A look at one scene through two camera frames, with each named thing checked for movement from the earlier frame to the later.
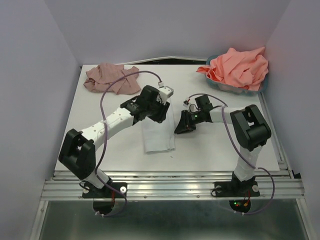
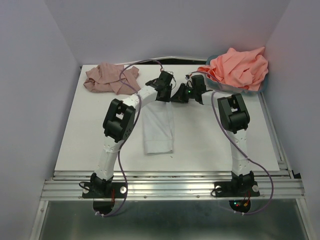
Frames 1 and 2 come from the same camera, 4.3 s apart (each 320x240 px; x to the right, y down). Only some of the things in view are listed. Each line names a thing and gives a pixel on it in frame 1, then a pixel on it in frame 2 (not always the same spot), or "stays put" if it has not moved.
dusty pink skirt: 98,78 stays put
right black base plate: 237,189 stays put
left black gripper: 161,115 → 167,98
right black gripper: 185,125 → 178,96
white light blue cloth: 159,136 stays put
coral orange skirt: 246,68 stays put
